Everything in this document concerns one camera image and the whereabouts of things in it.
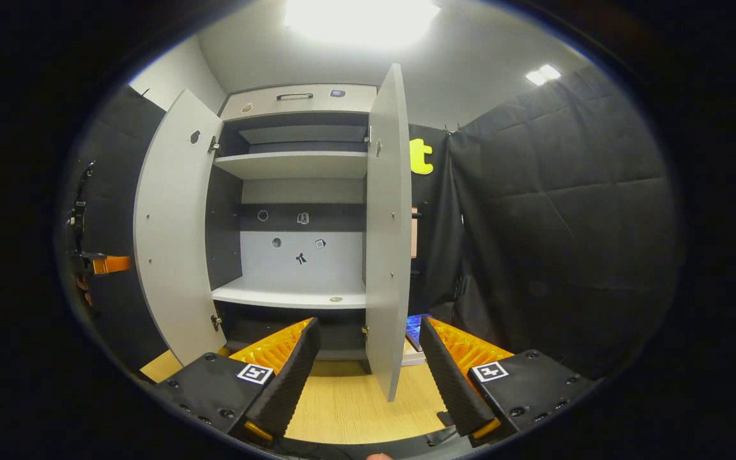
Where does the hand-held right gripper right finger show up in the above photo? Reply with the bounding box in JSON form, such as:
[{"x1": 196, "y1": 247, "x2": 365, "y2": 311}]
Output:
[{"x1": 419, "y1": 315, "x2": 595, "y2": 441}]

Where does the large ceiling light panel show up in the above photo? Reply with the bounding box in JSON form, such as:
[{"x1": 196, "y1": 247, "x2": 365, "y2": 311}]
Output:
[{"x1": 284, "y1": 0, "x2": 442, "y2": 49}]

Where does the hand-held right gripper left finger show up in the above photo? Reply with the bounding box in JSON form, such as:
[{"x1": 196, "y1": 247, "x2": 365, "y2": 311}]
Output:
[{"x1": 154, "y1": 318, "x2": 322, "y2": 443}]

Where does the blue book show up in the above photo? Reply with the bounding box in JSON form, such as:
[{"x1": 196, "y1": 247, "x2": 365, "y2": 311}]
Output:
[{"x1": 404, "y1": 313, "x2": 429, "y2": 352}]

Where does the grey cabinet shelf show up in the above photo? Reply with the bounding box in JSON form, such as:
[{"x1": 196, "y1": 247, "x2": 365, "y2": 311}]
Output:
[
  {"x1": 213, "y1": 151, "x2": 369, "y2": 180},
  {"x1": 211, "y1": 275, "x2": 367, "y2": 310}
]

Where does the small ceiling light panel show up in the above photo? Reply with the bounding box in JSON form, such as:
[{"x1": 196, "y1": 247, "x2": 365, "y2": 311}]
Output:
[{"x1": 525, "y1": 64, "x2": 562, "y2": 87}]

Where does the grey cabinet door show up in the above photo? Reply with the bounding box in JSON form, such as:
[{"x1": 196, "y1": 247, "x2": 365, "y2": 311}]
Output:
[
  {"x1": 133, "y1": 88, "x2": 228, "y2": 366},
  {"x1": 365, "y1": 63, "x2": 413, "y2": 403}
]

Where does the black backdrop cloth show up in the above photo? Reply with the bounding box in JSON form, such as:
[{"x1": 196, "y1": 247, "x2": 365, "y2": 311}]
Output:
[{"x1": 65, "y1": 64, "x2": 679, "y2": 378}]

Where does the grey double-door shoe cabinet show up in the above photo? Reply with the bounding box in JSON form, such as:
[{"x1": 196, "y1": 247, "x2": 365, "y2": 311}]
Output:
[{"x1": 133, "y1": 63, "x2": 413, "y2": 403}]

